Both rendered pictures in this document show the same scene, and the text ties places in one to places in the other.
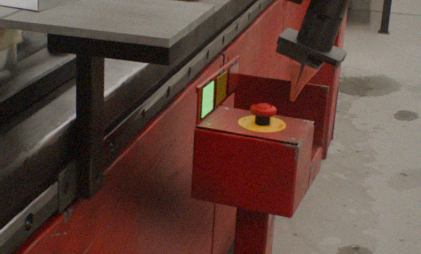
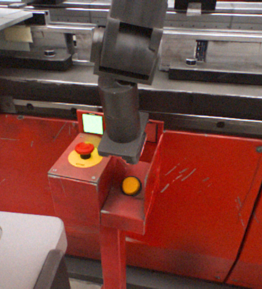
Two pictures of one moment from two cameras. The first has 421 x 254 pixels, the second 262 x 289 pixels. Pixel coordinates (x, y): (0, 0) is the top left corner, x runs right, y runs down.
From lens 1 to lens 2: 137 cm
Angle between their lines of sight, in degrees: 77
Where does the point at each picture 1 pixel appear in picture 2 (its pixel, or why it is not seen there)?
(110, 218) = (35, 140)
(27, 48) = (41, 48)
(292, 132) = (69, 170)
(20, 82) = not seen: outside the picture
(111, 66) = (65, 75)
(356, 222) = not seen: outside the picture
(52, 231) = not seen: outside the picture
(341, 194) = not seen: outside the picture
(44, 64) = (24, 55)
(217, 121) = (88, 139)
